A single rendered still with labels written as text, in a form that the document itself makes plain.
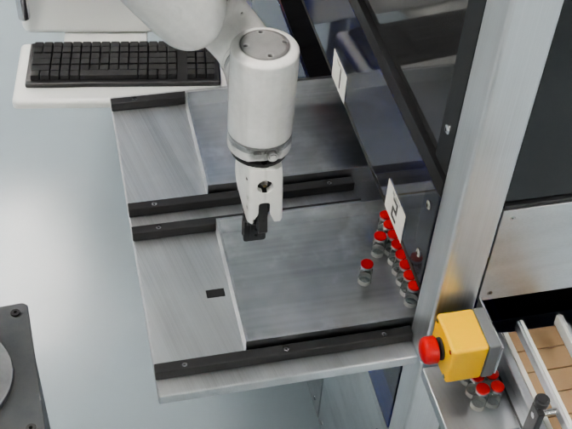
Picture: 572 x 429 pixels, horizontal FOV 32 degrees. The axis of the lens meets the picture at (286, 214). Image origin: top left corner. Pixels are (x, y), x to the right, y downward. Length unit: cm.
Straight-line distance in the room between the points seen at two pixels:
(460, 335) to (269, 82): 46
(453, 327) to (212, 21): 57
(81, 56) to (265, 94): 103
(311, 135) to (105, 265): 110
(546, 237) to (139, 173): 76
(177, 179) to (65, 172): 135
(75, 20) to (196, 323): 90
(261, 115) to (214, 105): 73
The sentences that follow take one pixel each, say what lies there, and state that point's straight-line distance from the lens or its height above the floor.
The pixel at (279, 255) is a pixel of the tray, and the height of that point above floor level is 88.
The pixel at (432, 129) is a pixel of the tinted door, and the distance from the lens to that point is 141.
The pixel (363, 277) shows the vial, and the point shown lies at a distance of 163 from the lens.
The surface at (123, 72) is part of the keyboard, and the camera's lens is 213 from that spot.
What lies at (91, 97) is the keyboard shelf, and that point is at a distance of 211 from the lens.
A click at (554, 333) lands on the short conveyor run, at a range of 160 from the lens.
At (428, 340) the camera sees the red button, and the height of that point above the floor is 101.
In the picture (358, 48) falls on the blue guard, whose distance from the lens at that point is 169.
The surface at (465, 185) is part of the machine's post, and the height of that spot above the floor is 126.
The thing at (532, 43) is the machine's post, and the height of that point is 148.
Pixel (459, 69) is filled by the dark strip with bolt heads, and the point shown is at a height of 137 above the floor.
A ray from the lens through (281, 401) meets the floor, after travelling 257.
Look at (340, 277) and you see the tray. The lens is 166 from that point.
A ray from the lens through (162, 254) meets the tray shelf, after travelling 168.
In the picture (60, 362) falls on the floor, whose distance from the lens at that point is 266.
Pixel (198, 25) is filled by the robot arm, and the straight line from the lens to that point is 113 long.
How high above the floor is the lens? 213
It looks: 46 degrees down
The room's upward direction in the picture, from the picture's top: 4 degrees clockwise
